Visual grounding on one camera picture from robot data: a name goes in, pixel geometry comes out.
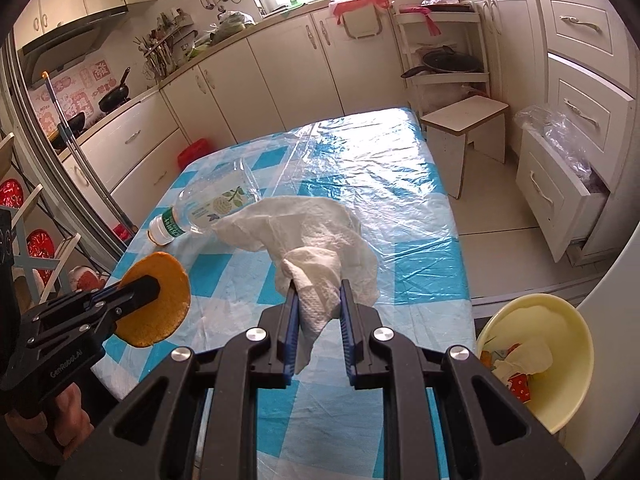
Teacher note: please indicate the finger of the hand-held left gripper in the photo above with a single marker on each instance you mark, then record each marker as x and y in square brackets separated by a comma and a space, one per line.
[140, 292]
[107, 294]

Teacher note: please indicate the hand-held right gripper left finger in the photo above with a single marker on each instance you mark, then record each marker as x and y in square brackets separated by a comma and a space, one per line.
[290, 330]

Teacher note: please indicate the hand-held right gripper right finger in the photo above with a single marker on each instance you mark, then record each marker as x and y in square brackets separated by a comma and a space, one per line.
[347, 330]

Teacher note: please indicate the large orange peel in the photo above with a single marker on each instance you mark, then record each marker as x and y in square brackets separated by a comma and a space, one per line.
[160, 320]

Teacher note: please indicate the white paper towel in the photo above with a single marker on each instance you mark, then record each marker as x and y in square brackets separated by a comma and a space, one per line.
[310, 240]

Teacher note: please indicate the pale yellow plastic basin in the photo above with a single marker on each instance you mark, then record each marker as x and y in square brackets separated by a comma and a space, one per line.
[565, 360]

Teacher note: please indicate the red lined trash bin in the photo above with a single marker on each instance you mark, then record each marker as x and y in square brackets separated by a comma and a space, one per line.
[195, 152]

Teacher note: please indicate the person's left hand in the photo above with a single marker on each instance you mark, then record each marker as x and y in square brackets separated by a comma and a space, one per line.
[70, 410]

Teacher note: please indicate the red patterned plate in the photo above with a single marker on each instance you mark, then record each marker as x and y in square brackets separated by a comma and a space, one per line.
[40, 242]
[10, 192]
[85, 277]

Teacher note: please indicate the slatted shelf rack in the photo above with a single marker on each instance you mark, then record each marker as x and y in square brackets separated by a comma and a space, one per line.
[65, 252]

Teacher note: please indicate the clear plastic bottle green label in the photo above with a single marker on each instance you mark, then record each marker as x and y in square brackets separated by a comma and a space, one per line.
[215, 205]

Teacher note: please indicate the metal mop pole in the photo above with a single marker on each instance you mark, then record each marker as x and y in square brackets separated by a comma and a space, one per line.
[85, 160]

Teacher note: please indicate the clear plastic sheet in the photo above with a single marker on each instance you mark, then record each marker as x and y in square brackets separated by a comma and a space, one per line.
[350, 170]

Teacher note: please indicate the kitchen utensil rack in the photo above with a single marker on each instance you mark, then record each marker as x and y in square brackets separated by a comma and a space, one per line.
[155, 55]

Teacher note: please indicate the cream open drawer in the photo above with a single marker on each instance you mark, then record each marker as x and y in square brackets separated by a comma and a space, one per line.
[545, 195]

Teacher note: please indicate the small wooden stool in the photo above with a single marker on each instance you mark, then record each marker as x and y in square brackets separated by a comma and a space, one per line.
[465, 112]

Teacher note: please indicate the cream kitchen base cabinets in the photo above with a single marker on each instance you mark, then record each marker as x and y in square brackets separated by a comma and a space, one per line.
[280, 75]

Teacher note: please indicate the range hood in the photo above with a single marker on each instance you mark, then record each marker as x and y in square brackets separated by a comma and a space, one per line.
[75, 40]

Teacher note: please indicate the white rounded panel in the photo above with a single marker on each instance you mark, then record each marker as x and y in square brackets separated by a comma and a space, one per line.
[615, 360]

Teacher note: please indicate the white tiered storage rack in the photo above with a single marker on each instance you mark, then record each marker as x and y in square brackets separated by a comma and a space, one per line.
[450, 77]

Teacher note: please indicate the bagged green vegetables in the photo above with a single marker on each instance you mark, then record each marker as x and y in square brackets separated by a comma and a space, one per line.
[230, 22]

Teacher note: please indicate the black frying pan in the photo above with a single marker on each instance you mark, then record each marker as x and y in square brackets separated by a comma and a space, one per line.
[447, 62]

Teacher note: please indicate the clear plastic bag in drawer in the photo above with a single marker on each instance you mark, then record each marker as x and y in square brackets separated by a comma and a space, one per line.
[565, 140]

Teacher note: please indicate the red plastic bag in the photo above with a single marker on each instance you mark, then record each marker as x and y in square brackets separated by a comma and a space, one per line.
[430, 20]

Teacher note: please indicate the hanging bin with red bag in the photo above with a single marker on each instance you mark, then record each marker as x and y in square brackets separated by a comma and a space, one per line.
[350, 7]

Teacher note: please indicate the cream drawer cabinet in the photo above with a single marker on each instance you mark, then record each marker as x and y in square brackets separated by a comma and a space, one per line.
[585, 60]

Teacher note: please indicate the metal sliding door frame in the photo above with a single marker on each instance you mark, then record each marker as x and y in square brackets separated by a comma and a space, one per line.
[37, 150]

